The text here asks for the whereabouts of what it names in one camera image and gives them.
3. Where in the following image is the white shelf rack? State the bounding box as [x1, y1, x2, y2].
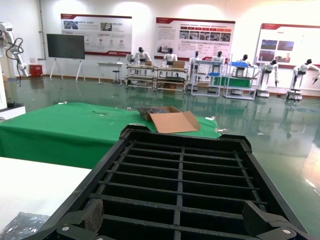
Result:
[191, 57, 222, 97]
[223, 61, 258, 101]

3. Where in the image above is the white side table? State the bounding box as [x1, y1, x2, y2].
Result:
[96, 61, 124, 85]

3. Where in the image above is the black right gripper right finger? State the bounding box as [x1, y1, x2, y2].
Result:
[243, 200, 311, 240]

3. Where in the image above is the black screen on white stand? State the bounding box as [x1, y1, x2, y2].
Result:
[46, 33, 87, 82]

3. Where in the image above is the green tablecloth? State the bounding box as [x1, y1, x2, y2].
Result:
[0, 102, 223, 170]

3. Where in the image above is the red floor box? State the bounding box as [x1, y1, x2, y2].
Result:
[29, 64, 43, 78]

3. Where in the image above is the black slotted plastic container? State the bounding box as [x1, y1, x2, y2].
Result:
[32, 124, 311, 240]

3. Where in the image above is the white industrial robot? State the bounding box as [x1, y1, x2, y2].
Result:
[0, 21, 30, 78]

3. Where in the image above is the dark packing sheet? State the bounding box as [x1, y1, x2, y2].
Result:
[136, 106, 173, 116]

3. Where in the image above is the white pipe frame workbench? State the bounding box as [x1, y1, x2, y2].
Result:
[156, 66, 189, 94]
[125, 63, 158, 90]

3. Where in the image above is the black stool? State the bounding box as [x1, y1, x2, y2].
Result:
[111, 70, 123, 86]

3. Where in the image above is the grey wall pipe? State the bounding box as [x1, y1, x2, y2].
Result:
[38, 0, 47, 61]

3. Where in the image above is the red white wall poster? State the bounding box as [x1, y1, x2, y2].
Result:
[254, 23, 320, 69]
[154, 16, 236, 61]
[60, 13, 133, 56]

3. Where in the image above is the grey antistatic plastic bag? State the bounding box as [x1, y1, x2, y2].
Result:
[0, 211, 51, 240]

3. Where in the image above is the flat open cardboard box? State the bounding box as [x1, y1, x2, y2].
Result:
[143, 106, 202, 134]

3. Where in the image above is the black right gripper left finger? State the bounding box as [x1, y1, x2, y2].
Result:
[22, 198, 105, 240]

